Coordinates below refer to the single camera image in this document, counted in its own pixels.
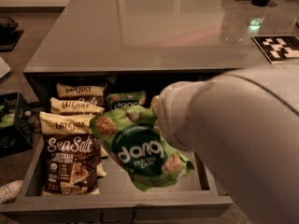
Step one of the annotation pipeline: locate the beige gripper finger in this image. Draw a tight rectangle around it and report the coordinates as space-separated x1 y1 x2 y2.
150 95 160 113

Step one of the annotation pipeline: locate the green dang chip bag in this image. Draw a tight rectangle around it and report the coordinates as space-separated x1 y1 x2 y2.
90 105 194 191
106 91 147 109

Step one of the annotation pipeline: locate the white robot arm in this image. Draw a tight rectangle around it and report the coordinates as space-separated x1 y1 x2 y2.
157 63 299 224

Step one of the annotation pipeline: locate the rear Late July tortilla bag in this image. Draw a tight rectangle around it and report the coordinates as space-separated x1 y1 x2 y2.
56 83 105 106

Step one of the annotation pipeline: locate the late july tortilla bag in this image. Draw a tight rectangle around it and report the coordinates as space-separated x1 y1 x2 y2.
39 112 100 196
50 98 105 115
56 83 105 106

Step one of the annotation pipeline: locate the grey counter cabinet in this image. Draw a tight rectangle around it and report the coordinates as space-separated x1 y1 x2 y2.
24 0 299 101

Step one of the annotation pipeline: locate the middle Late July tortilla bag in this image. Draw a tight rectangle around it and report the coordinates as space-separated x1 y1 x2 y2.
50 98 105 115

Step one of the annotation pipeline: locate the open grey top drawer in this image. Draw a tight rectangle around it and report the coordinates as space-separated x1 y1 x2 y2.
0 131 232 223

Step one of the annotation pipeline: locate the front Late July tortilla bag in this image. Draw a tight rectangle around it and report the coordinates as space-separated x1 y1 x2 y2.
39 112 100 196

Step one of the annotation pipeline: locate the black white fiducial marker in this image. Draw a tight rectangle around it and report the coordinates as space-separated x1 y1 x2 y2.
252 35 299 63

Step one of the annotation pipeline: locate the black plastic crate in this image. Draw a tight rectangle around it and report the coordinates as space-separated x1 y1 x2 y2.
0 92 33 157

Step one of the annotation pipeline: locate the dark object on mat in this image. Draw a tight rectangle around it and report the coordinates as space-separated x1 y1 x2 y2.
0 17 23 52

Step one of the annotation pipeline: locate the white shoe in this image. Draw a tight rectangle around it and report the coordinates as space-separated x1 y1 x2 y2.
0 180 23 203

